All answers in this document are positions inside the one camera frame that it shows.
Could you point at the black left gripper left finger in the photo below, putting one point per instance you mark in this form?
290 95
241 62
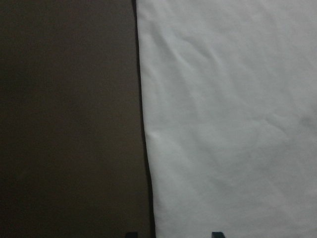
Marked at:
131 235

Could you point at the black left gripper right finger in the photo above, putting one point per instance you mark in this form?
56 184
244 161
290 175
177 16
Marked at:
217 235

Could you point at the cream white t-shirt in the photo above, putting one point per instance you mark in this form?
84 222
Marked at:
229 93

